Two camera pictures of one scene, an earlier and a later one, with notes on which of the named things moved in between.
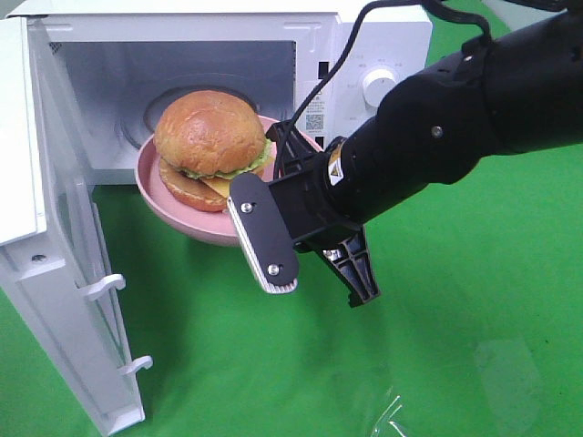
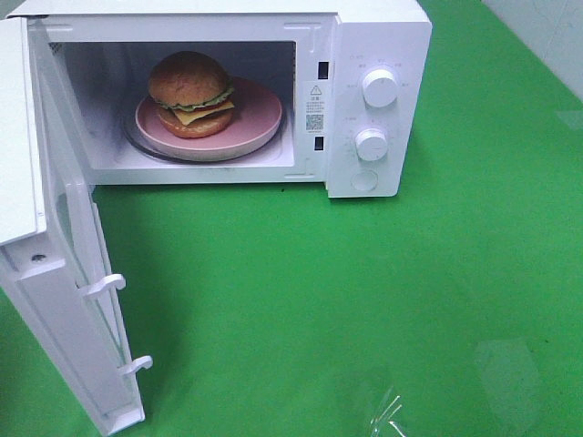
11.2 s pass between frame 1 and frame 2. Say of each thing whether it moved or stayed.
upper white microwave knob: stayed
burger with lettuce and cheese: moved
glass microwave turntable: moved
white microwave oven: stayed
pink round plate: moved
